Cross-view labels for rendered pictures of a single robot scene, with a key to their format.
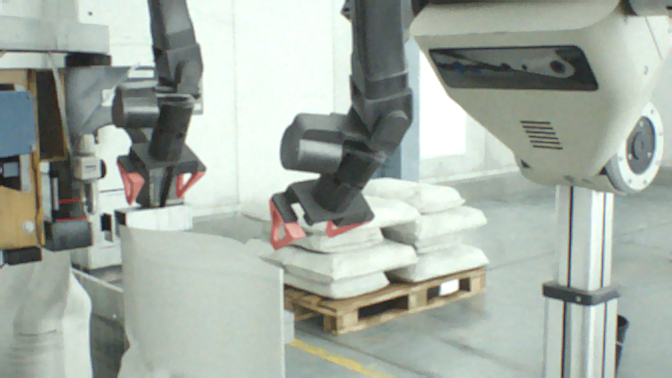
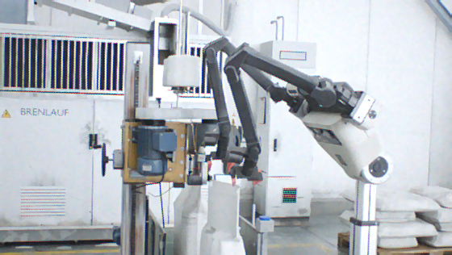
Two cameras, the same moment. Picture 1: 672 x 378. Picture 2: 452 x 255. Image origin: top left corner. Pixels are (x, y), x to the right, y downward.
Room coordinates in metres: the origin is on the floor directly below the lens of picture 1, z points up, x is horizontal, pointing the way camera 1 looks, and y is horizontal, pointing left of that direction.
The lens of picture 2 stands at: (-1.25, -1.03, 1.48)
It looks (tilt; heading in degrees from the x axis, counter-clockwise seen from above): 3 degrees down; 26
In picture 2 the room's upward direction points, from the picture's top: 2 degrees clockwise
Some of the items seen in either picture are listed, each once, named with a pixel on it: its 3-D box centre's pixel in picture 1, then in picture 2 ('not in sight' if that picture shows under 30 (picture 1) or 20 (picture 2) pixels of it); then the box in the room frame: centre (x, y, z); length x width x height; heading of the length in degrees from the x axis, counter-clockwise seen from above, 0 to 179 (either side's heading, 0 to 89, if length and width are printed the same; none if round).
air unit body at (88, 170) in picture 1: (89, 177); (202, 161); (1.49, 0.43, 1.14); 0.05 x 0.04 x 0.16; 130
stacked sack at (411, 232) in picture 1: (426, 221); (451, 212); (4.83, -0.56, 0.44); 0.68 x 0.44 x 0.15; 130
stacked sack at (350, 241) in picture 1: (320, 231); (382, 211); (4.56, 0.05, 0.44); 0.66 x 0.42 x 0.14; 34
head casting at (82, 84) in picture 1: (93, 129); (212, 144); (1.70, 0.47, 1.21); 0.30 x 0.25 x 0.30; 40
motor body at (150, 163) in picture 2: not in sight; (152, 150); (1.25, 0.58, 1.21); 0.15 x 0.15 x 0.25
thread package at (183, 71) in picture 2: not in sight; (183, 71); (1.35, 0.47, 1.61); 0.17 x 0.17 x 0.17
